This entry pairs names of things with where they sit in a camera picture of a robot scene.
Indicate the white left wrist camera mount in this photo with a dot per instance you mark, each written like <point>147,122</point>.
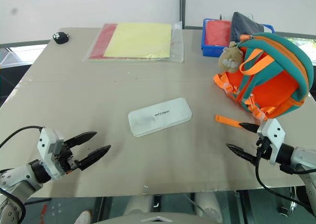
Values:
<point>47,140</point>

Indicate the orange and teal backpack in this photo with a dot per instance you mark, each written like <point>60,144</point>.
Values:
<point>276,83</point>

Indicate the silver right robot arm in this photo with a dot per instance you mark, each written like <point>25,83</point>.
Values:
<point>303,157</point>

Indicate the red paper sheet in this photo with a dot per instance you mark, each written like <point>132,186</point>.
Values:
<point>102,41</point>

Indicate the black object with white dots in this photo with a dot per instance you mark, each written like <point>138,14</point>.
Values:
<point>60,38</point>

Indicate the clear plastic sleeve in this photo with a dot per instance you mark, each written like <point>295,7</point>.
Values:
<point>177,46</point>

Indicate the red folded item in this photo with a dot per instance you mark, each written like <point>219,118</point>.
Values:
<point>218,32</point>

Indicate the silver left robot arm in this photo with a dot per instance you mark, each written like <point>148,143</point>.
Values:
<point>17,179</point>

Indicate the blue plastic bin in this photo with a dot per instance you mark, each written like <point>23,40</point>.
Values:
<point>209,50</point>

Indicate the white pencil case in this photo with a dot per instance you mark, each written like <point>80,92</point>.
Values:
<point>160,116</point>

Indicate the dark grey bag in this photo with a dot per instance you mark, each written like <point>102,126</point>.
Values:
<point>244,25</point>

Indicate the white rounded leg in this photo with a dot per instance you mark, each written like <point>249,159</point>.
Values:
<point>208,205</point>
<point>135,205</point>

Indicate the yellow paper sheet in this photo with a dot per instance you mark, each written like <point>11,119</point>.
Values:
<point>140,40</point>

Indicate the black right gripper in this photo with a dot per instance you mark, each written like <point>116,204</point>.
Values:
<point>264,148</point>

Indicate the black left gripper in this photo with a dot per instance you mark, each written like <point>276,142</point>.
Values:
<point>66,161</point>

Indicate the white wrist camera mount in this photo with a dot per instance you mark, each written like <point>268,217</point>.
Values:
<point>47,140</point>
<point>275,132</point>

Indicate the dark vertical wall post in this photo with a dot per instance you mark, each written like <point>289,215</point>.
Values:
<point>182,7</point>

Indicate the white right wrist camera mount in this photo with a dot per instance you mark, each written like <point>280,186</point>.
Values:
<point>275,132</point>

